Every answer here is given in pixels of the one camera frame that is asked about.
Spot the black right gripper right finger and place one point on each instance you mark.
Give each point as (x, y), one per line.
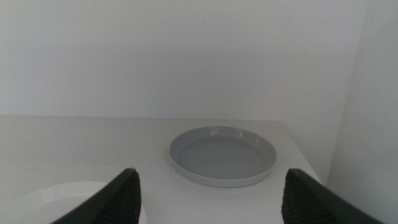
(308, 202)

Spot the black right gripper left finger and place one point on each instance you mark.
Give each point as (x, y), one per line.
(121, 199)

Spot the grey shallow bowl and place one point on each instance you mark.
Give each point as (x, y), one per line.
(222, 158)

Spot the white shallow bowl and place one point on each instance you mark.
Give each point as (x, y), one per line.
(46, 202)

